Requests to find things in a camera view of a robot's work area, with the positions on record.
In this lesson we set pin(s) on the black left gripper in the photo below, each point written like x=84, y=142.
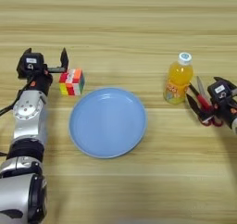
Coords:
x=40, y=81

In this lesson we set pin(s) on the blue round plate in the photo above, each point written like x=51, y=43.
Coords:
x=107, y=122

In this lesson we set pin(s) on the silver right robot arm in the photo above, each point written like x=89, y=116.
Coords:
x=235, y=126

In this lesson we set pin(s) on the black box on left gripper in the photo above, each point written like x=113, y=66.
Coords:
x=31, y=64

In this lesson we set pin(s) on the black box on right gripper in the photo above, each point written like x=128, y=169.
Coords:
x=219, y=91

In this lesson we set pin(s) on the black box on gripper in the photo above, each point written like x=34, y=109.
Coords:
x=219, y=91
x=31, y=64

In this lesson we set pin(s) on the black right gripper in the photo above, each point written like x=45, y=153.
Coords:
x=227, y=109

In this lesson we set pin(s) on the multicolour Rubik's cube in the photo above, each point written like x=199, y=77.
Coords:
x=72, y=82

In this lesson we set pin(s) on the orange juice bottle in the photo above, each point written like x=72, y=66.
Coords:
x=178, y=79

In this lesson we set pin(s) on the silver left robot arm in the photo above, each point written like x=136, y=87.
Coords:
x=26, y=122

